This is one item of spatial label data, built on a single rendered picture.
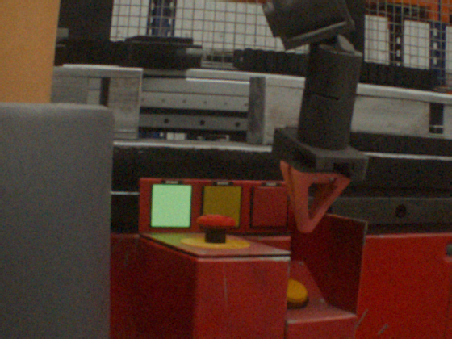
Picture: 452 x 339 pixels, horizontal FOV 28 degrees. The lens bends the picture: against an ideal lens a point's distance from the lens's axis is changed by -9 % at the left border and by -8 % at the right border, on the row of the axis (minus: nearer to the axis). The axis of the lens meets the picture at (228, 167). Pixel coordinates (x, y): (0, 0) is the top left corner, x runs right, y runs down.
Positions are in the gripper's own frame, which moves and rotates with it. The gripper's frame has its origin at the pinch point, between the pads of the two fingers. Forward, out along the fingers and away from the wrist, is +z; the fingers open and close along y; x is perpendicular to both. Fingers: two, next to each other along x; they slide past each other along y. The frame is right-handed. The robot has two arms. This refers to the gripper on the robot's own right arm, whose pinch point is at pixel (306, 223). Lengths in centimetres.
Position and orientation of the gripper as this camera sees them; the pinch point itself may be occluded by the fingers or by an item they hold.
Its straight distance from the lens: 106.4
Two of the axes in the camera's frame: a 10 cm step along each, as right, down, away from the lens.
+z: -1.6, 9.5, 2.7
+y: -4.1, -3.1, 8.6
